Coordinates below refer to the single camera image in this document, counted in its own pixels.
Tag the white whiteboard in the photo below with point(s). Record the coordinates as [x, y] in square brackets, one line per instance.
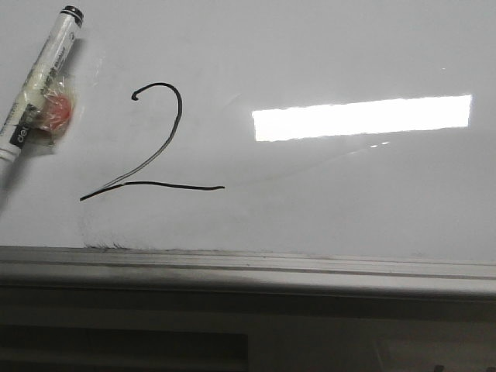
[348, 128]

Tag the dark panel below whiteboard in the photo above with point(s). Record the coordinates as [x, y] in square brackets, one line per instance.
[37, 348]

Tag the red magnet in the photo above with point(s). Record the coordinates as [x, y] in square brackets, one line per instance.
[54, 118]

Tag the white whiteboard marker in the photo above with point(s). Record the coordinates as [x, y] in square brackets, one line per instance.
[48, 65]

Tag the grey aluminium whiteboard frame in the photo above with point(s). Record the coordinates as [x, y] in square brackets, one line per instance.
[390, 288]

